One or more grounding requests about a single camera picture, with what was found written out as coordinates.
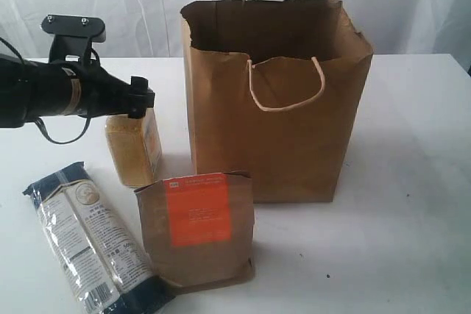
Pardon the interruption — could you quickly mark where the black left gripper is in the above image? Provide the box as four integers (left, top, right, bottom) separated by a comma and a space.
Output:
69, 65, 155, 119

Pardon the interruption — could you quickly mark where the yellow millet plastic bottle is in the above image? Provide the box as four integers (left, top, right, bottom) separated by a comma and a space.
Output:
105, 108, 162, 188

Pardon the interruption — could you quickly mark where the brown paper shopping bag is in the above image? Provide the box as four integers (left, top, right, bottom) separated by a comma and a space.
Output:
180, 0, 373, 203

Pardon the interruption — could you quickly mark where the brown pouch with orange label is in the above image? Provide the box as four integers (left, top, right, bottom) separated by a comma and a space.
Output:
134, 171, 255, 295

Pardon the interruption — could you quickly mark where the noodle packet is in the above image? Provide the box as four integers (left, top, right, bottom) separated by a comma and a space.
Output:
24, 162, 174, 313

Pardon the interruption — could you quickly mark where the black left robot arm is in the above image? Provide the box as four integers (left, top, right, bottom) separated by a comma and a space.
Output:
1, 54, 155, 128

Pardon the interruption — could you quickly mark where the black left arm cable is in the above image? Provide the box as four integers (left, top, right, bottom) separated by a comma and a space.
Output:
0, 37, 100, 145

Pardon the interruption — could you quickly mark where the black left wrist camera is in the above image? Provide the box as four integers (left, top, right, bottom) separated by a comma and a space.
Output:
40, 14, 106, 66

